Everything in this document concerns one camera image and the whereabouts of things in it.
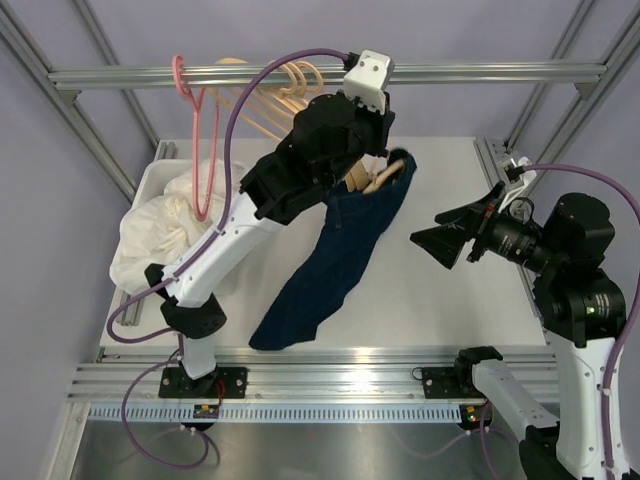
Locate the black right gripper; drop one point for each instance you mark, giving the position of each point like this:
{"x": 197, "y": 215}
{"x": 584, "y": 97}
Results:
{"x": 477, "y": 219}

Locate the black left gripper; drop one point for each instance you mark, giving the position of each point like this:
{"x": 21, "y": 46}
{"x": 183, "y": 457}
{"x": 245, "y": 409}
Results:
{"x": 380, "y": 123}

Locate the dark navy skirt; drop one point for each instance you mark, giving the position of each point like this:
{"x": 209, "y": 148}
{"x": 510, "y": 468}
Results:
{"x": 354, "y": 222}

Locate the white pleated skirt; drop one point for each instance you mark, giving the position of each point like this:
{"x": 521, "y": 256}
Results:
{"x": 165, "y": 230}

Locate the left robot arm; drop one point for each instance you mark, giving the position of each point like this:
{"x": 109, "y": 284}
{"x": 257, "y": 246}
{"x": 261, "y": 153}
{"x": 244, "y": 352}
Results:
{"x": 328, "y": 138}

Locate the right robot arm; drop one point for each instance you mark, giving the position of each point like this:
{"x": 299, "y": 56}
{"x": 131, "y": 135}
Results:
{"x": 583, "y": 313}

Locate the white plastic basket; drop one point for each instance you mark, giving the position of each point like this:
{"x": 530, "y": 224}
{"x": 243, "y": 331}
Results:
{"x": 150, "y": 175}

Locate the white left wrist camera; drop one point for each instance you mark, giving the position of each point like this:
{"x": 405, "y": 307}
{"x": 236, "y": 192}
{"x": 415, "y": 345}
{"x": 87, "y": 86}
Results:
{"x": 365, "y": 83}

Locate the aluminium frame strut right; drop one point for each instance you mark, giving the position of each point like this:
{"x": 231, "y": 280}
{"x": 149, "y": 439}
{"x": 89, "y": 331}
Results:
{"x": 555, "y": 116}

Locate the aluminium frame strut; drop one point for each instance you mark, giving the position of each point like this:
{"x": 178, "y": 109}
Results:
{"x": 63, "y": 92}
{"x": 555, "y": 116}

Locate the aluminium hanging rail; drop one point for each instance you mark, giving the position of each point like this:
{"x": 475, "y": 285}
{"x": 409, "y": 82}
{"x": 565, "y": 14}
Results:
{"x": 132, "y": 78}

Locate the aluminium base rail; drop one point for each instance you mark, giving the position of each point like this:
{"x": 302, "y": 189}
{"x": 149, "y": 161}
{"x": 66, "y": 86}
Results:
{"x": 350, "y": 376}

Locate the aluminium frame strut left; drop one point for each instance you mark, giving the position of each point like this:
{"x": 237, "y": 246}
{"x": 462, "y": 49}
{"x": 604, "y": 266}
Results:
{"x": 63, "y": 92}

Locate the white slotted cable duct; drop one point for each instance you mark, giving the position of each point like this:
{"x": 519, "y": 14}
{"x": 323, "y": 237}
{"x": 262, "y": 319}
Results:
{"x": 291, "y": 413}

